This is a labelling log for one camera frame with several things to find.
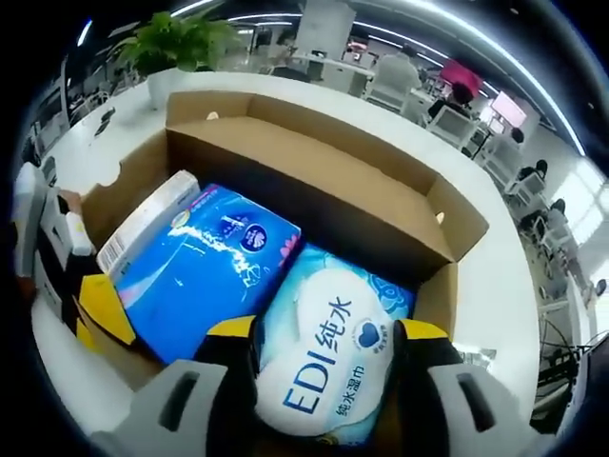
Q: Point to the soft blue wet wipes pack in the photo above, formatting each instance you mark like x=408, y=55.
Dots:
x=323, y=343

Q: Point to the deep blue tissue pack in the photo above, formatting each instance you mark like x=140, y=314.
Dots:
x=190, y=285

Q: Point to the brown cardboard shoe box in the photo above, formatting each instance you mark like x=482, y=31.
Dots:
x=333, y=200

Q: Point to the magenta display screen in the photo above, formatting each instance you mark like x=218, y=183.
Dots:
x=459, y=73

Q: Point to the green plant in white pot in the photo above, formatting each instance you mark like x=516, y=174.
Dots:
x=181, y=43

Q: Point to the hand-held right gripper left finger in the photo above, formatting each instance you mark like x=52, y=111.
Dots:
x=190, y=404

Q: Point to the row of white office chairs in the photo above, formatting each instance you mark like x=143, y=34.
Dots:
x=452, y=126

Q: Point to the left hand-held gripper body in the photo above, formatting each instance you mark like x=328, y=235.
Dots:
x=31, y=214

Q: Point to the pale pink screen on stand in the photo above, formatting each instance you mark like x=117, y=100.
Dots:
x=509, y=109

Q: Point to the small black table object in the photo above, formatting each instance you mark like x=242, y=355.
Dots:
x=104, y=124

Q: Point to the person's left hand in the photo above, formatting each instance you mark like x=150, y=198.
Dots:
x=70, y=201

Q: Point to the white carton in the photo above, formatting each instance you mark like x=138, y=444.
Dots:
x=143, y=224

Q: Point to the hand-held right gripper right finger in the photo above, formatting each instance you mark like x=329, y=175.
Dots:
x=457, y=404

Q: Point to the black tripod stand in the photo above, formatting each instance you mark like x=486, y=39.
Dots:
x=595, y=362

